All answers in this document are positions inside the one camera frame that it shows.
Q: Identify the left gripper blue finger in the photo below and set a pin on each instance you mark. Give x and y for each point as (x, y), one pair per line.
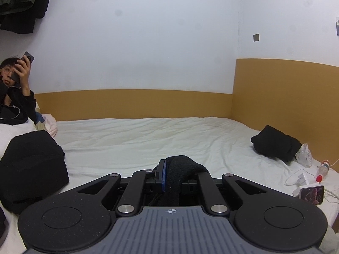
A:
(160, 174)

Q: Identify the black fleece garment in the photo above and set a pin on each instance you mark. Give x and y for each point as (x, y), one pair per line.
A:
(180, 169)

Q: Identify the hanging green black clothes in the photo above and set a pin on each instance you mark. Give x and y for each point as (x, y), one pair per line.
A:
(19, 16)

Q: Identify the white bed sheet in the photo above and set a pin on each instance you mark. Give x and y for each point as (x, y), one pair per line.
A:
(94, 148)

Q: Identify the black folded garment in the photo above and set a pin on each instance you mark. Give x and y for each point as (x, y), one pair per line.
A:
(273, 143)

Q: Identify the pink white pillow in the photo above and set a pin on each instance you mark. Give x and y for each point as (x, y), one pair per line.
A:
(45, 122)

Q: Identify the black garment pile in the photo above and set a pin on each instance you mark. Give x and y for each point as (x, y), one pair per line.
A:
(32, 168)

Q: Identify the crumpled plastic bag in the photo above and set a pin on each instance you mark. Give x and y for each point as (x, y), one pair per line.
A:
(304, 156)

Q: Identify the phone with lit screen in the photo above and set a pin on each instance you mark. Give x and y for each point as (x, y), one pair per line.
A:
(313, 194)

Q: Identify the person in black hoodie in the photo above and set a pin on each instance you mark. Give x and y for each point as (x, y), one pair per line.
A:
(18, 103)

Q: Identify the wooden headboard panel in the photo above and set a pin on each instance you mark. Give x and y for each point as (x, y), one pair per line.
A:
(299, 98)

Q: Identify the clear plastic bottle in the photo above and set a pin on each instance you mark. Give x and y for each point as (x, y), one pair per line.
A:
(322, 171)

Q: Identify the white charger with cable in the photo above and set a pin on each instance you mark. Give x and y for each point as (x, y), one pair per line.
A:
(308, 179)

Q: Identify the grey wall switch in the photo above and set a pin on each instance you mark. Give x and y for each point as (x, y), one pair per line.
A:
(256, 37)

